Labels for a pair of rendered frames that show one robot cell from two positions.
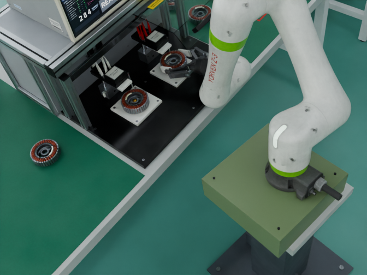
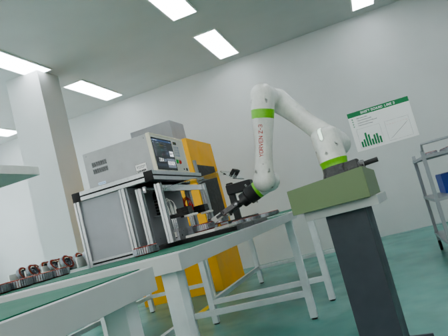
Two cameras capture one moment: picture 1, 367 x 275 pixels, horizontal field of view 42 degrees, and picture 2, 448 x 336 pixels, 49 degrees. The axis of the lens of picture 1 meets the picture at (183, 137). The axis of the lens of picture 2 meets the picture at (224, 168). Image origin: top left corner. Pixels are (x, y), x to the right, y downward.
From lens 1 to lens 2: 2.10 m
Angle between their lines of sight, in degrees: 65
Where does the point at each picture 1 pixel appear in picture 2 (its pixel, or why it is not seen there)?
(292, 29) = (295, 106)
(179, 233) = not seen: outside the picture
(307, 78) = (316, 125)
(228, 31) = (265, 100)
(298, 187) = (351, 166)
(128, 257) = not seen: outside the picture
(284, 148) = (327, 134)
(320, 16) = (295, 246)
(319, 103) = not seen: hidden behind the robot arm
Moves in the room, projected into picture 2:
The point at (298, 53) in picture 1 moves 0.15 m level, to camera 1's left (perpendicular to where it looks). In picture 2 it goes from (304, 115) to (281, 119)
